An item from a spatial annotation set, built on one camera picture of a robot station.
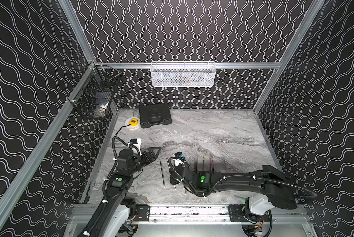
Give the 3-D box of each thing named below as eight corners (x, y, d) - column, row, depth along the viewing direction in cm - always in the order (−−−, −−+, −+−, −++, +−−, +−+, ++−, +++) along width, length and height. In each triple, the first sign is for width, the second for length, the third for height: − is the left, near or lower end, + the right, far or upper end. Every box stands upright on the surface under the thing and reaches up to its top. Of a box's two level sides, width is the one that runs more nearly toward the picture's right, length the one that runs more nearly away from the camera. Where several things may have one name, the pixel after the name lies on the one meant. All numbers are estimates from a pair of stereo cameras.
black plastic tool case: (142, 129, 110) (140, 124, 106) (140, 109, 124) (139, 104, 119) (171, 124, 113) (171, 119, 109) (167, 105, 127) (166, 100, 122)
